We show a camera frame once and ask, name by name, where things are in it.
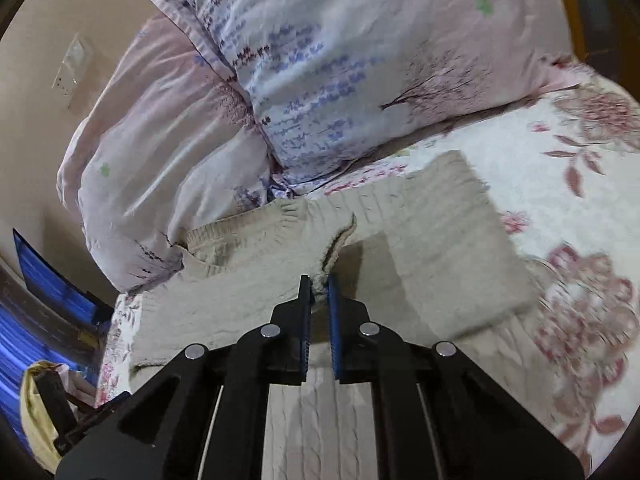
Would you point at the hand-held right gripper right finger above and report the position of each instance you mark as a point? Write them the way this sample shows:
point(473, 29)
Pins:
point(334, 340)

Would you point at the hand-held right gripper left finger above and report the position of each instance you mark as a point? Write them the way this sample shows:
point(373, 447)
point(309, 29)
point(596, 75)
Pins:
point(305, 340)

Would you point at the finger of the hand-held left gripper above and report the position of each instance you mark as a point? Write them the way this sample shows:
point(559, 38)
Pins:
point(100, 410)

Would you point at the beige knit sweater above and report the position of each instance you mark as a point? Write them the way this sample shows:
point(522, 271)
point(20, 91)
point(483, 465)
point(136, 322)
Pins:
point(440, 240)

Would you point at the yellow cloth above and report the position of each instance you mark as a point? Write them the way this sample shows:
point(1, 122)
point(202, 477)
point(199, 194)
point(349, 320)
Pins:
point(31, 410)

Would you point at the blue curtain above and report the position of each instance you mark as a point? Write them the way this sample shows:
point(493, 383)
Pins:
point(35, 345)

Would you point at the pink pillow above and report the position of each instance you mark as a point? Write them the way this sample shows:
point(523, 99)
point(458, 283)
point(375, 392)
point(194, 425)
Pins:
point(160, 150)

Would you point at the floral bed sheet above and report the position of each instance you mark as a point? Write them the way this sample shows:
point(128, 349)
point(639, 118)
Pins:
point(550, 185)

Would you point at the floral white pillow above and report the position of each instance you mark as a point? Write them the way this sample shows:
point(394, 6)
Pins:
point(360, 60)

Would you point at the wooden headboard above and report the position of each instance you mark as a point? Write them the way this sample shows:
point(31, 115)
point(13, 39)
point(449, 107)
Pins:
point(567, 5)

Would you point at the white wall socket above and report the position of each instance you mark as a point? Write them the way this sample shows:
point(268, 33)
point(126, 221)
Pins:
point(64, 85)

